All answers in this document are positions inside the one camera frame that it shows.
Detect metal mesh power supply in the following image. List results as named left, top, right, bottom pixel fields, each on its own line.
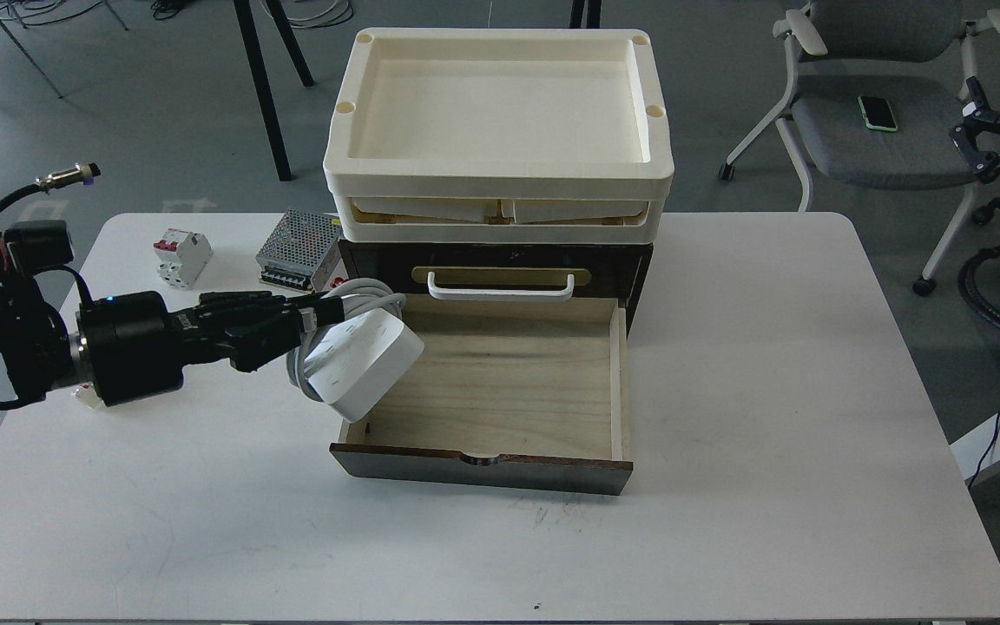
left=255, top=210, right=342, bottom=293

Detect open wooden drawer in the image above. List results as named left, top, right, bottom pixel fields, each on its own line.
left=330, top=295, right=634, bottom=496

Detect white circuit breaker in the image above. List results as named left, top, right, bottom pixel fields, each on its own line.
left=152, top=228, right=212, bottom=290

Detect black table legs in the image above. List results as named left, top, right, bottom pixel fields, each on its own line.
left=231, top=0, right=315, bottom=182

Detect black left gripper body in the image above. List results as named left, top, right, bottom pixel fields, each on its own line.
left=78, top=292, right=198, bottom=406

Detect cream plastic tray top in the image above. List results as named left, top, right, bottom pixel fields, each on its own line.
left=323, top=28, right=674, bottom=245

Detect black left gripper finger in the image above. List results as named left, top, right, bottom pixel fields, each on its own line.
left=198, top=293, right=328, bottom=329
left=205, top=326, right=303, bottom=372

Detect white metal pipe fitting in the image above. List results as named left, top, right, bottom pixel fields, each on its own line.
left=72, top=385, right=103, bottom=409

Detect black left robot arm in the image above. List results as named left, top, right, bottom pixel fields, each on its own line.
left=0, top=163, right=345, bottom=411

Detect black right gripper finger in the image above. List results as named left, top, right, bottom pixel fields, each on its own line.
left=950, top=120, right=1000, bottom=183
left=964, top=76, right=1000, bottom=131

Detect white upper drawer handle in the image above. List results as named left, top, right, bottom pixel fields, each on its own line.
left=427, top=272, right=576, bottom=302

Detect white power strip with cable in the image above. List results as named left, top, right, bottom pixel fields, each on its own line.
left=285, top=278, right=424, bottom=423

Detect green cased smartphone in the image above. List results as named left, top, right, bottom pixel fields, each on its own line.
left=857, top=95, right=899, bottom=132

